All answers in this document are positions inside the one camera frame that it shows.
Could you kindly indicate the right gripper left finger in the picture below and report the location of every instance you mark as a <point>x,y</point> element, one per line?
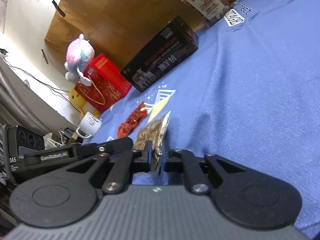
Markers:
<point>127,164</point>

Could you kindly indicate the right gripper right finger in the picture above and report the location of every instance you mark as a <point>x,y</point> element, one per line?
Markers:
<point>185,163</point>

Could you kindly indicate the clear nut mix bag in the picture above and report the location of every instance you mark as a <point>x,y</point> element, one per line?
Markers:
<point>150,140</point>

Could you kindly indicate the red spicy snack packet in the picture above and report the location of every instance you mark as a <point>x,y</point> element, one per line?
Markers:
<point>134,119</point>

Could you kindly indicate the white enamel mug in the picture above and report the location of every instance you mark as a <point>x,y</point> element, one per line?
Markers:
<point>88,126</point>

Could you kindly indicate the yellow duck plush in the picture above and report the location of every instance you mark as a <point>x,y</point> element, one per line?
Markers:
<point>81,104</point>

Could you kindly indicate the red gift box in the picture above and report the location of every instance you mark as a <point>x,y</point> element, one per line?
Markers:
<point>108,85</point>

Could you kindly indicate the blue printed tablecloth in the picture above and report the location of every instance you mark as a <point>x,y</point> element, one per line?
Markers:
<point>250,93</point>

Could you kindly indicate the pink blue plush toy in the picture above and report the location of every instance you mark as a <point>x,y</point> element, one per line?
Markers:
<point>79,54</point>

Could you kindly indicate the black sheep tin box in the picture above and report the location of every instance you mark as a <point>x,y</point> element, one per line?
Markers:
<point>167,49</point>

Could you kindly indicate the wooden backdrop panel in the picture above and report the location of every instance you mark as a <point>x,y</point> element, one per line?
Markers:
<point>117,28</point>

